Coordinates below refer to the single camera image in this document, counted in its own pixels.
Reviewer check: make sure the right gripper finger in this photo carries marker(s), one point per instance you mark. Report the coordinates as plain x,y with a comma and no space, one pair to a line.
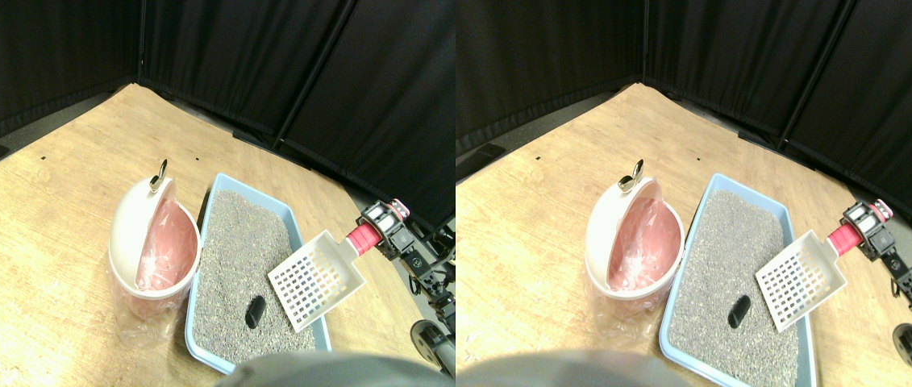
375,216
859,218
881,243
397,242

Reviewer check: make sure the black lump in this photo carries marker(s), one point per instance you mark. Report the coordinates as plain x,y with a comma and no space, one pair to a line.
739,311
255,312

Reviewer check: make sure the blue litter tray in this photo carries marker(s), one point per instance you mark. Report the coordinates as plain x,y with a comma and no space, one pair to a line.
714,242
230,242

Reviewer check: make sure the curtain stand pole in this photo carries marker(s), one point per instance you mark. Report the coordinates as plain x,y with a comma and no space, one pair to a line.
140,40
316,72
818,72
645,40

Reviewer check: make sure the white bin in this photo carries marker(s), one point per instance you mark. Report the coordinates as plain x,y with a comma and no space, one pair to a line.
133,226
613,226

